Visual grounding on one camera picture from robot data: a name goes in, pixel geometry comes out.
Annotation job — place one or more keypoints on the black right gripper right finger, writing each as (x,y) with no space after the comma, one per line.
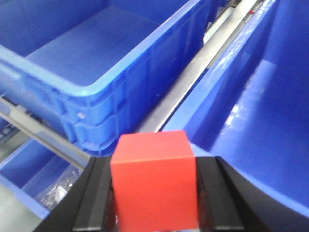
(228,204)

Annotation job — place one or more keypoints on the blue crate upper right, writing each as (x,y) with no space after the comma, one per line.
(251,111)

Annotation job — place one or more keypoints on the red cube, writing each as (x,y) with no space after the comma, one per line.
(154,178)

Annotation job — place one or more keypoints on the steel shelf front rail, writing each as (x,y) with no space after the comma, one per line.
(17,116)

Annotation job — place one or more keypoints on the clear plastic bag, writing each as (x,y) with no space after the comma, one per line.
(50,197)

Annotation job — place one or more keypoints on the steel divider rail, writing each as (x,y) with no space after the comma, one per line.
(217,37)

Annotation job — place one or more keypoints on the blue crate upper middle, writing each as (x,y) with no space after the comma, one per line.
(92,69)

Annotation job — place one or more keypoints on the lower blue crate with bag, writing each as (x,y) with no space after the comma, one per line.
(28,171)

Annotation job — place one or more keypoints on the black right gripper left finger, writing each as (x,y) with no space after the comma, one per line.
(89,205)

